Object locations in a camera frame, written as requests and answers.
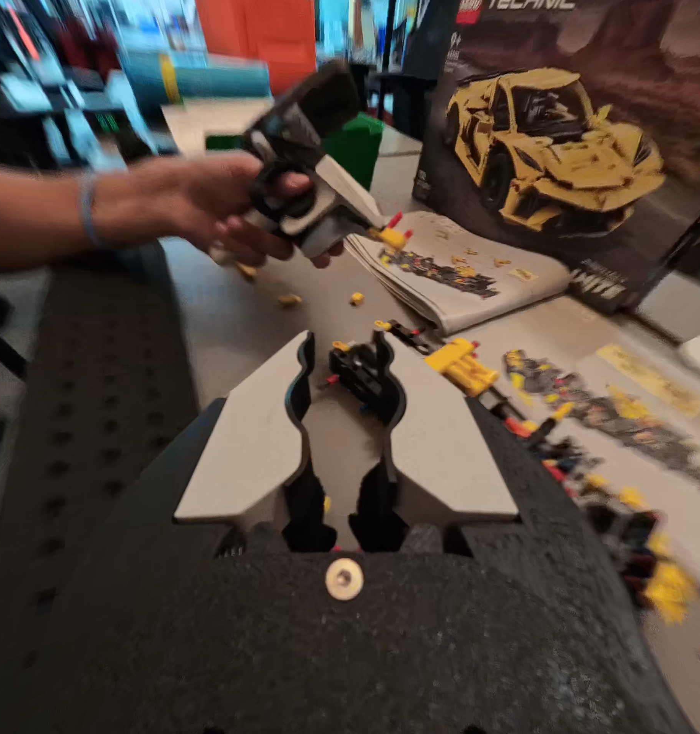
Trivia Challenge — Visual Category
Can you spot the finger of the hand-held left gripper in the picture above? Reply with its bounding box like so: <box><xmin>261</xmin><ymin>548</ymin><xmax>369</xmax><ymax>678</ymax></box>
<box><xmin>314</xmin><ymin>155</ymin><xmax>386</xmax><ymax>231</ymax></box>
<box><xmin>300</xmin><ymin>219</ymin><xmax>352</xmax><ymax>260</ymax></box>

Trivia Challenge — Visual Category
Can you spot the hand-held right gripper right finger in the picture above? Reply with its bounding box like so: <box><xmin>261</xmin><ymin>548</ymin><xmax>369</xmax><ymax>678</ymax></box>
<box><xmin>349</xmin><ymin>331</ymin><xmax>521</xmax><ymax>552</ymax></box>

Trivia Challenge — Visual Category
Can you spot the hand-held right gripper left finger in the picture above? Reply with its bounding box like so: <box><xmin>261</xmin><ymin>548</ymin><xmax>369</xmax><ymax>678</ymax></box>
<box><xmin>174</xmin><ymin>331</ymin><xmax>338</xmax><ymax>552</ymax></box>

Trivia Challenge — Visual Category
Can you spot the yellow black lego car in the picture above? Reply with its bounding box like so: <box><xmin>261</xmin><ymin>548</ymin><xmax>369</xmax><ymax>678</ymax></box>
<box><xmin>326</xmin><ymin>321</ymin><xmax>700</xmax><ymax>626</ymax></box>

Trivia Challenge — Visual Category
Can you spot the lego instruction booklet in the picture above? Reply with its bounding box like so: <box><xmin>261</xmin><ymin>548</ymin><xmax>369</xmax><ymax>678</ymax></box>
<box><xmin>344</xmin><ymin>211</ymin><xmax>700</xmax><ymax>603</ymax></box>

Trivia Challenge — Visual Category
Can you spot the black lego set box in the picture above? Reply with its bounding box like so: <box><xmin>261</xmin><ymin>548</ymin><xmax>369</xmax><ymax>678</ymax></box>
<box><xmin>413</xmin><ymin>0</ymin><xmax>700</xmax><ymax>315</ymax></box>

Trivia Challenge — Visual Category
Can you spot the person's left hand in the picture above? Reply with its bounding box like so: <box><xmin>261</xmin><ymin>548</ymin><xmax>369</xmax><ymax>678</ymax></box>
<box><xmin>103</xmin><ymin>150</ymin><xmax>346</xmax><ymax>270</ymax></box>

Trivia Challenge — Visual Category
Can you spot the green storage bin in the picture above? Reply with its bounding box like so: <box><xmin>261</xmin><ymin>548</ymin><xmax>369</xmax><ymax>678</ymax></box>
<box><xmin>205</xmin><ymin>112</ymin><xmax>385</xmax><ymax>191</ymax></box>

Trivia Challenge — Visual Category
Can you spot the white paper stack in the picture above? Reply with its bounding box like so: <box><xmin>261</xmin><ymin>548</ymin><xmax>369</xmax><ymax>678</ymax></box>
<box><xmin>162</xmin><ymin>97</ymin><xmax>273</xmax><ymax>157</ymax></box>

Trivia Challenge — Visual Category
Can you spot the blue wrapped roll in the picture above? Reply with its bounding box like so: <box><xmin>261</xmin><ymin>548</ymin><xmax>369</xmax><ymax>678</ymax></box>
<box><xmin>120</xmin><ymin>49</ymin><xmax>270</xmax><ymax>105</ymax></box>

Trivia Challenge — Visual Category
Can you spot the orange felt bag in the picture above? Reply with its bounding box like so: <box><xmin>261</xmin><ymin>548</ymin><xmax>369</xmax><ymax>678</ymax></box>
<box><xmin>195</xmin><ymin>0</ymin><xmax>317</xmax><ymax>95</ymax></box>

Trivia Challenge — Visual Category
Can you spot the black perforated mat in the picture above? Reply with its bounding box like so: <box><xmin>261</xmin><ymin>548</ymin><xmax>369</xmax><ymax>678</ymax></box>
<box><xmin>0</xmin><ymin>241</ymin><xmax>213</xmax><ymax>734</ymax></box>

